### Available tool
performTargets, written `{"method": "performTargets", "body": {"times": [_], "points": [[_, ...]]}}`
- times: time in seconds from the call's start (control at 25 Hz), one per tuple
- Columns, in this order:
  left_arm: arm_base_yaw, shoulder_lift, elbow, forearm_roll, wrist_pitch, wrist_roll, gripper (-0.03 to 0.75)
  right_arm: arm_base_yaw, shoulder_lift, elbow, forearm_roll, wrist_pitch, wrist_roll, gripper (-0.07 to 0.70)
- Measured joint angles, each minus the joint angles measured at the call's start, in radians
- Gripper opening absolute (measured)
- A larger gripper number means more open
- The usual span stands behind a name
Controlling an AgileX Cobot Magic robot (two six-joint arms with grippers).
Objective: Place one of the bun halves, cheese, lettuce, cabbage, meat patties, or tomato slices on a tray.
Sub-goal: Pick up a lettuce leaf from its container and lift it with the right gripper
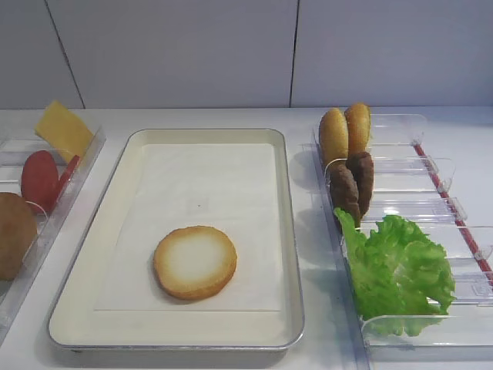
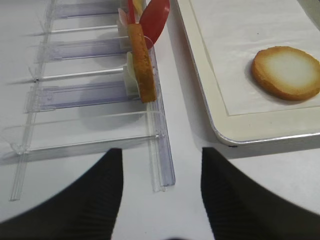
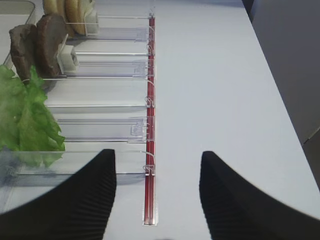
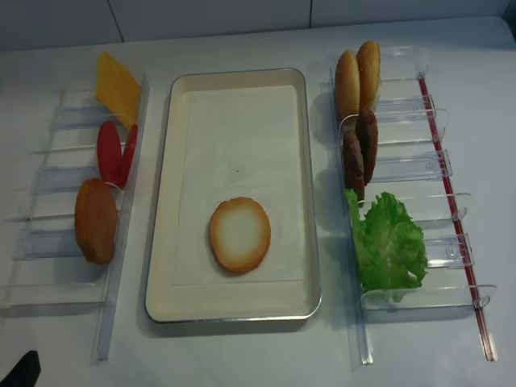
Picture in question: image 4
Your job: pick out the white paper tray liner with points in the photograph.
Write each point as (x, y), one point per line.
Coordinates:
(242, 143)

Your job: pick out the round bun bottom slice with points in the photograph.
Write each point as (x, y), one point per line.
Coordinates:
(239, 234)

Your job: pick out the sesame bun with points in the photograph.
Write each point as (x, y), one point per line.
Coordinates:
(347, 88)
(369, 64)

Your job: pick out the front brown meat patty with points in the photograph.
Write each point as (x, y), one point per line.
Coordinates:
(353, 164)

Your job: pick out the clear acrylic rack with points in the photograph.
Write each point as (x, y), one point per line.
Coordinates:
(47, 270)
(413, 165)

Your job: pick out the right red tomato slice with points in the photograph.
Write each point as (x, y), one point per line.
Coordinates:
(127, 156)

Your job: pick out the yellow cheese slice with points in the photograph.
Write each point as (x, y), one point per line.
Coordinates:
(117, 90)

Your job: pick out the rear brown meat patty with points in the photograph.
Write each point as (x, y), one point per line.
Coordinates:
(367, 134)

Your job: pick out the left sesame bun top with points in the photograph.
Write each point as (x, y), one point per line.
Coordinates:
(347, 88)

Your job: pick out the left clear acrylic rack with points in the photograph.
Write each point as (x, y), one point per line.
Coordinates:
(47, 270)

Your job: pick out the green lettuce leaf in rack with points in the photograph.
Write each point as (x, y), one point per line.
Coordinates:
(390, 248)

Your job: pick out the right clear acrylic rack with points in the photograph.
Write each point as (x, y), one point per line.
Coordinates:
(413, 165)

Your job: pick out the red tomato slice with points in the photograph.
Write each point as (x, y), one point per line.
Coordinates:
(109, 152)
(127, 156)

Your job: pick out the cream rectangular metal tray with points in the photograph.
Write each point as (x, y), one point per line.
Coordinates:
(166, 302)

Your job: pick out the right sesame bun top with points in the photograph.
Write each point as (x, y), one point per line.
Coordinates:
(369, 64)

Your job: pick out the brown meat patty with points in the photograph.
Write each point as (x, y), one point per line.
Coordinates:
(353, 164)
(367, 134)

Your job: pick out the left red tomato slice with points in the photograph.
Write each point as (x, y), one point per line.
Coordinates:
(109, 152)

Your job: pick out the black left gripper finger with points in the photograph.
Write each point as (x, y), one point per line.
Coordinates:
(25, 373)

